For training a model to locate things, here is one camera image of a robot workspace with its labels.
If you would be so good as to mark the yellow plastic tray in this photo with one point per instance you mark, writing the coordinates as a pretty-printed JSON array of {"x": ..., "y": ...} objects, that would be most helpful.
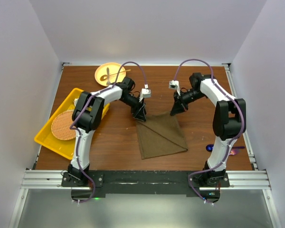
[{"x": 45, "y": 137}]

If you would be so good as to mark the silver fork on plate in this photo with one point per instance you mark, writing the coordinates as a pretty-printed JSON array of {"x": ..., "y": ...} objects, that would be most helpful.
[{"x": 108, "y": 77}]

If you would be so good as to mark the iridescent purple fork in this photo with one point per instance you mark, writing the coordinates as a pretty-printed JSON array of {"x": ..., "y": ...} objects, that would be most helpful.
[{"x": 235, "y": 151}]

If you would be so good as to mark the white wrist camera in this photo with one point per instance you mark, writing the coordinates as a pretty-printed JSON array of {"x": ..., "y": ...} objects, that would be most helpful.
[
  {"x": 145, "y": 93},
  {"x": 174, "y": 84}
]

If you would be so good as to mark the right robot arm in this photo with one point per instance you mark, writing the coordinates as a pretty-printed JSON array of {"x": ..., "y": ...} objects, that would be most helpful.
[{"x": 228, "y": 122}]

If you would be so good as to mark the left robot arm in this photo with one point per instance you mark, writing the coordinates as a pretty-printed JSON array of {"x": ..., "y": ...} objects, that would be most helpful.
[{"x": 87, "y": 117}]

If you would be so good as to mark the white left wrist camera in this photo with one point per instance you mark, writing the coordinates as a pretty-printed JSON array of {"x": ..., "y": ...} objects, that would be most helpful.
[{"x": 145, "y": 93}]

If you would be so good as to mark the brown cloth napkin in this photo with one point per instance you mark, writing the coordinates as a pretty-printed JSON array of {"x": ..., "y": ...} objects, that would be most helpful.
[{"x": 160, "y": 135}]

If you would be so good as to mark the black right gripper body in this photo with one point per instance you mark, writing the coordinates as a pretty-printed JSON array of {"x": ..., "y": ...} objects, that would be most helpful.
[{"x": 185, "y": 98}]

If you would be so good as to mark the beige round plate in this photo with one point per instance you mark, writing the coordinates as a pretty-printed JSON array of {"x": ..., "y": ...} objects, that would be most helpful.
[{"x": 106, "y": 73}]

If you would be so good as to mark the iridescent blue spoon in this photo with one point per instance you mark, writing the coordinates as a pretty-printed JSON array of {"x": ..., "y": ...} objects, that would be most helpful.
[{"x": 209, "y": 147}]

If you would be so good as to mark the gold spoon on plate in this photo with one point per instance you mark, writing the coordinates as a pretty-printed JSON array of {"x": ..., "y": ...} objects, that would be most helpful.
[{"x": 103, "y": 77}]

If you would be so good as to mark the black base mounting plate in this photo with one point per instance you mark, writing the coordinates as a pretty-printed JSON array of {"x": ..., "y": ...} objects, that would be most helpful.
[{"x": 146, "y": 182}]

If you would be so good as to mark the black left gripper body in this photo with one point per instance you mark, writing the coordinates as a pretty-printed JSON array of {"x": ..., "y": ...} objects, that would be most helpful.
[{"x": 134, "y": 102}]

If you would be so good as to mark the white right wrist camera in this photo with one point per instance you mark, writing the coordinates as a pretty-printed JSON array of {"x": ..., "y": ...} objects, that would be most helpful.
[{"x": 174, "y": 84}]

